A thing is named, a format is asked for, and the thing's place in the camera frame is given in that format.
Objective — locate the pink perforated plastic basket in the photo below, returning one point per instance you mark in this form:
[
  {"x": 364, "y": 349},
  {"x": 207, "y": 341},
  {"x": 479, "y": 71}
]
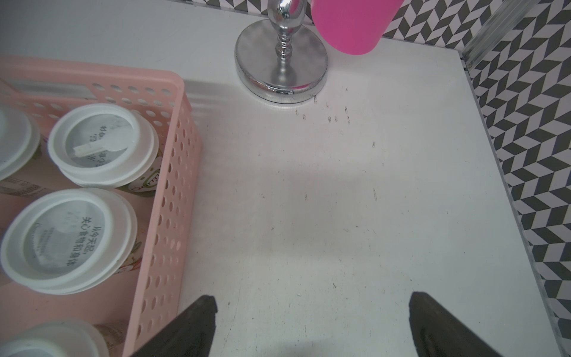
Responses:
[{"x": 147, "y": 298}]

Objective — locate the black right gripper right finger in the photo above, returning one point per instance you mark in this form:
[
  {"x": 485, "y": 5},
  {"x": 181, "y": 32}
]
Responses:
[{"x": 436, "y": 332}]

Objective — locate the red label yogurt cup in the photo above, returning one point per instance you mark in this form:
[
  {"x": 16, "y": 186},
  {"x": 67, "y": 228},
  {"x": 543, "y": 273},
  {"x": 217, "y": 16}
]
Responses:
[{"x": 70, "y": 337}]

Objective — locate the white lid yogurt cup right-near-basket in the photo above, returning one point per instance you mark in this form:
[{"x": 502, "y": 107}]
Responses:
[{"x": 73, "y": 240}]

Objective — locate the green yogurt cup white lid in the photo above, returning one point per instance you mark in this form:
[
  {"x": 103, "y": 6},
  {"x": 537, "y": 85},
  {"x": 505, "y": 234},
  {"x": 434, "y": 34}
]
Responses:
[{"x": 107, "y": 146}]

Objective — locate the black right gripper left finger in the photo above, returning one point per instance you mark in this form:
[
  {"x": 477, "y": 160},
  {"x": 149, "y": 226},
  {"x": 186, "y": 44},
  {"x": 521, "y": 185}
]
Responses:
[{"x": 190, "y": 334}]

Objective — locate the aluminium corner post right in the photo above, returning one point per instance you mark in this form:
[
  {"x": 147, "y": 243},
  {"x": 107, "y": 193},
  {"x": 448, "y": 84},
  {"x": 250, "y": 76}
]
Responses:
[{"x": 508, "y": 15}]

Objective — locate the magenta plastic wine glass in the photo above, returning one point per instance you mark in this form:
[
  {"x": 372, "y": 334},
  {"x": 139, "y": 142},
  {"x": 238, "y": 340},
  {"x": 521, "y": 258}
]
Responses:
[{"x": 353, "y": 27}]

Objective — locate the chrome cup holder stand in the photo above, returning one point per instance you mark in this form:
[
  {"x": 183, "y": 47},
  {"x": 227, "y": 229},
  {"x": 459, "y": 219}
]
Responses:
[{"x": 280, "y": 60}]

